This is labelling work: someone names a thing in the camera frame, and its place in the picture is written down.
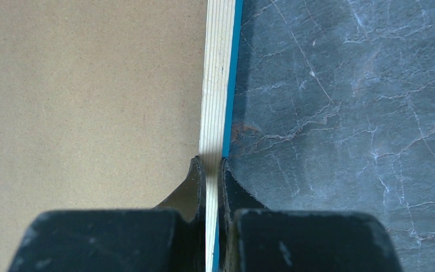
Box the brown cardboard backing board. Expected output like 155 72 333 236
0 1 206 271

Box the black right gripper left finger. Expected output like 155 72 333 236
9 156 206 271

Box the wooden picture frame teal edge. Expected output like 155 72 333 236
198 1 243 271

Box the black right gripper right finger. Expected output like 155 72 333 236
218 158 402 271

